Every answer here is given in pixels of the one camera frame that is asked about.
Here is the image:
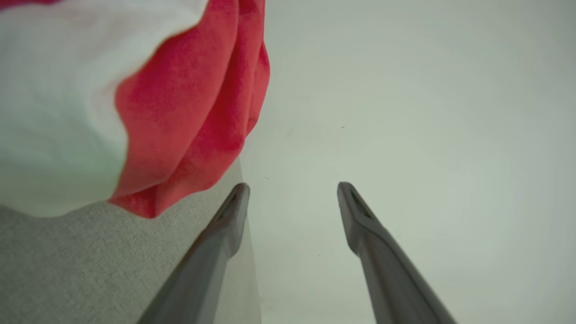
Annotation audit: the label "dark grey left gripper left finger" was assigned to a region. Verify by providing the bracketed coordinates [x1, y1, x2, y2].
[137, 182, 251, 324]

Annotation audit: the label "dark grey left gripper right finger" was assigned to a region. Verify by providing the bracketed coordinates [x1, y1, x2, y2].
[337, 181, 458, 324]

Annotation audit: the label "red basketball jersey white sleeves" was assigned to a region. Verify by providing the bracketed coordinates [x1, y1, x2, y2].
[0, 0, 271, 219]

